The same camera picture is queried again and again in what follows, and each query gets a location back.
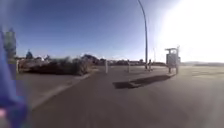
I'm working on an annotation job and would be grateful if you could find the white bollard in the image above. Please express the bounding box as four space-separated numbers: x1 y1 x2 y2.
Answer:
15 59 20 74
126 60 131 73
104 59 109 75

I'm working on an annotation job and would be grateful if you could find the row of dark bushes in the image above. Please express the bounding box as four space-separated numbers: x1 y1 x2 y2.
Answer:
19 53 101 76

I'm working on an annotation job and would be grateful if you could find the tall dark tree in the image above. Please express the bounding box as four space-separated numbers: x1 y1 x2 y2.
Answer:
3 27 17 61

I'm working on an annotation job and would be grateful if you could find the grey asphalt path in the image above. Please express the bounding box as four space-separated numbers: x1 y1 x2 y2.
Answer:
13 65 224 128

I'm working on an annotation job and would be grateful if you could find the sign board on posts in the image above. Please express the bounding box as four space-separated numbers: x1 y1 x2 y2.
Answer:
164 46 182 75

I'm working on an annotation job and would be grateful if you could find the pale kerb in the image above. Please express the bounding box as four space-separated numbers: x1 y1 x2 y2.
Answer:
30 72 92 110

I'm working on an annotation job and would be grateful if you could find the curved street lamp pole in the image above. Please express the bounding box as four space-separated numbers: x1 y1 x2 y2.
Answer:
137 0 150 70

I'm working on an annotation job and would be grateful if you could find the person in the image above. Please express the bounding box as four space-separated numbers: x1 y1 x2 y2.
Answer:
147 59 153 72

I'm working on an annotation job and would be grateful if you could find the flat dry grass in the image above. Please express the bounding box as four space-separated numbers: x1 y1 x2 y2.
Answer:
190 63 224 79

